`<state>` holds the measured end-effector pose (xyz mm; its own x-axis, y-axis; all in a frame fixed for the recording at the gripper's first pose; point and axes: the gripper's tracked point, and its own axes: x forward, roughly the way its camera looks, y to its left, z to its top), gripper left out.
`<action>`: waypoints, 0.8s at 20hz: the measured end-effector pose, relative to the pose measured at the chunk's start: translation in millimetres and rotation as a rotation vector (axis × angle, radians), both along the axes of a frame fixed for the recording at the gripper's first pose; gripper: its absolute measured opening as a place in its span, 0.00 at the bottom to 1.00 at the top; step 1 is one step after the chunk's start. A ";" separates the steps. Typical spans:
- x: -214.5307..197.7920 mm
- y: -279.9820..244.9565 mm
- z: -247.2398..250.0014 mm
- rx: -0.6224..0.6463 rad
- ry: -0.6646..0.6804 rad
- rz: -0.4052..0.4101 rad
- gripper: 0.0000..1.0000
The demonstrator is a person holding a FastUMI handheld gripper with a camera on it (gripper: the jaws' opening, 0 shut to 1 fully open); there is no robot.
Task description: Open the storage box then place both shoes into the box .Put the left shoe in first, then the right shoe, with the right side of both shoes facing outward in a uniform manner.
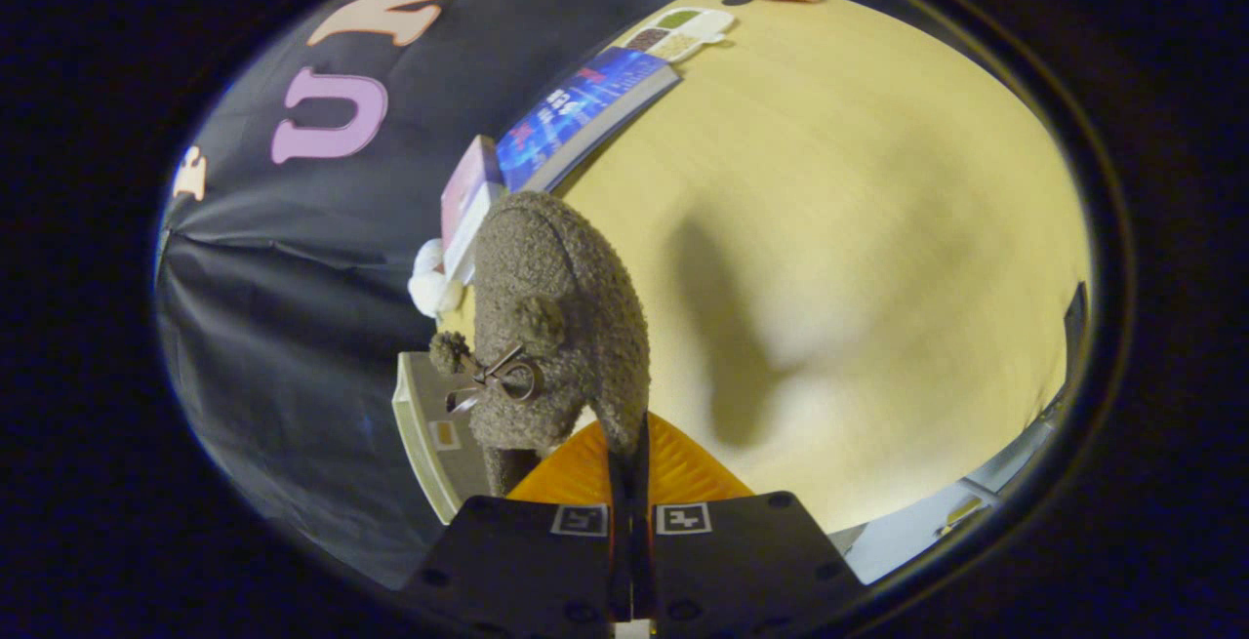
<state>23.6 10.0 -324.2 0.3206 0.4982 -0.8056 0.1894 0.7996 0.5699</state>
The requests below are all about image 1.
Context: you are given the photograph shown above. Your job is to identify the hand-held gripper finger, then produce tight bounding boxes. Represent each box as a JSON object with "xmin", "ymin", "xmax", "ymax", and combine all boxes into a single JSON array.
[
  {"xmin": 632, "ymin": 412, "xmax": 866, "ymax": 628},
  {"xmin": 405, "ymin": 421, "xmax": 631, "ymax": 636}
]

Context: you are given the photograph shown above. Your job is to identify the brown fuzzy shoe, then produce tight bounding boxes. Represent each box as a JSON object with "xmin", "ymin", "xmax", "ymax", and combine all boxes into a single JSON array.
[{"xmin": 428, "ymin": 191, "xmax": 653, "ymax": 499}]

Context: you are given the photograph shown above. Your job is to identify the grey storage box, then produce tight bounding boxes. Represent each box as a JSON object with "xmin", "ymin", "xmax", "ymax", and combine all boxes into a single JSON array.
[{"xmin": 391, "ymin": 351, "xmax": 491, "ymax": 525}]

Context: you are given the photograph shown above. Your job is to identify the white fluffy object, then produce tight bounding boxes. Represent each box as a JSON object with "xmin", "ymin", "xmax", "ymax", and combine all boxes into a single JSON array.
[{"xmin": 408, "ymin": 238, "xmax": 466, "ymax": 319}]

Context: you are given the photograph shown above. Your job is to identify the blue cover book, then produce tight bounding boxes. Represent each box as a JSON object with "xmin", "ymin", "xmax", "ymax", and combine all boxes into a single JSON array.
[{"xmin": 495, "ymin": 46, "xmax": 682, "ymax": 194}]

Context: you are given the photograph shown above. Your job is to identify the white compartment tray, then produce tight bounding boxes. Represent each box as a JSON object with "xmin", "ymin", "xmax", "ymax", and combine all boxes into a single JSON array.
[{"xmin": 621, "ymin": 7, "xmax": 736, "ymax": 64}]

